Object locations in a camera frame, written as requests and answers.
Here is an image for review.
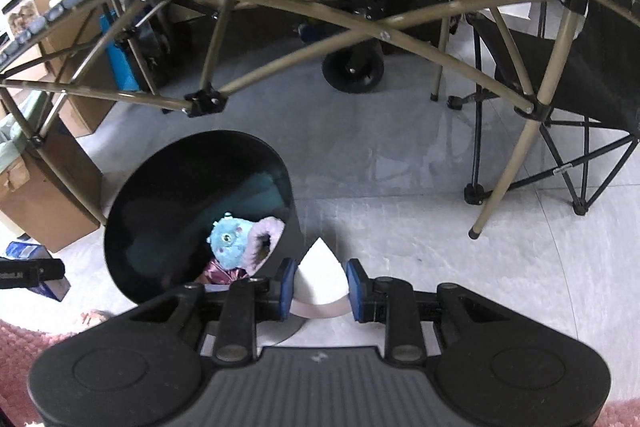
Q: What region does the black wagon wheel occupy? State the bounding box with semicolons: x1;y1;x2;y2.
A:
321;47;386;95

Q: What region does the mauve satin pouch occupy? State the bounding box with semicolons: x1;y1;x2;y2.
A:
200;258;246;285

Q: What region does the pink fluffy garment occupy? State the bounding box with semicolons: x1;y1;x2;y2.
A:
0;319;640;427

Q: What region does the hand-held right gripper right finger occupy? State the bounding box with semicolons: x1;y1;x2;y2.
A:
346;258;518;364

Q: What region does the blue bag under table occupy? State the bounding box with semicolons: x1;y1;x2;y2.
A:
99;14;141;92

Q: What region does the cardboard box with green liner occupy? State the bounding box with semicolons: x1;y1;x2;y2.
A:
0;92;108;253

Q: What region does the tan folding slat table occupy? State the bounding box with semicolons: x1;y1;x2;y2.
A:
0;0;640;240

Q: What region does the black folding chair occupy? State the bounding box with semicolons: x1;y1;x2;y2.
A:
447;0;640;218

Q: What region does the brown cardboard box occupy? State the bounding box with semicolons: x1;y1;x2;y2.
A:
35;0;131;138

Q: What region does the blue white packet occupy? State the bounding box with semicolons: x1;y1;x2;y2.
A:
5;242;72;304

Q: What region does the pale pink knitted cloth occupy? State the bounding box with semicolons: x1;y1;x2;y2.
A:
240;216;286;278

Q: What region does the clear photo frame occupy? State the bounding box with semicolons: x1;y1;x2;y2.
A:
1;0;41;42

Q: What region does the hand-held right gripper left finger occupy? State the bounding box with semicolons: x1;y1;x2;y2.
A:
127;258;298;364

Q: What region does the black round bin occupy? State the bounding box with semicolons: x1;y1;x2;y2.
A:
102;131;307;350

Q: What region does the white pink-edged wedge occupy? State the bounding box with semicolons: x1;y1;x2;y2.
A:
290;237;352;320

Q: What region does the light blue plush toy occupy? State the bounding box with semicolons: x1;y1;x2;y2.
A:
207;212;261;270

